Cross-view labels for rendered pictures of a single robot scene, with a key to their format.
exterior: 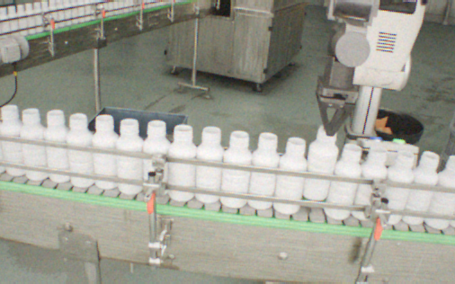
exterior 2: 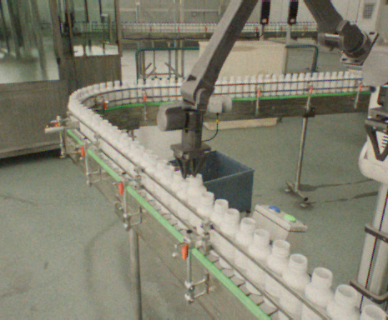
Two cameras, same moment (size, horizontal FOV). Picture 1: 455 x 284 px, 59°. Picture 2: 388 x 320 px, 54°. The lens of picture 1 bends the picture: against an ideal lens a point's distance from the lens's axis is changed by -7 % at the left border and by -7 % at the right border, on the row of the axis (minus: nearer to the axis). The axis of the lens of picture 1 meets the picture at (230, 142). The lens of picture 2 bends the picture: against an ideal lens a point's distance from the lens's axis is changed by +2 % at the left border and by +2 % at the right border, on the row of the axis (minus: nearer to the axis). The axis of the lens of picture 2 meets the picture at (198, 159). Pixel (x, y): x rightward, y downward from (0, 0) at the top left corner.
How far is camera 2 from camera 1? 1.04 m
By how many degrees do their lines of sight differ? 49
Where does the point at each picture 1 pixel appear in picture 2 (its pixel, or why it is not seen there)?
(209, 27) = not seen: outside the picture
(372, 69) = (378, 166)
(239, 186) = (163, 198)
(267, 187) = (173, 204)
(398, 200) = (222, 247)
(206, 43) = not seen: outside the picture
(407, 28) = not seen: outside the picture
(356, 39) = (162, 115)
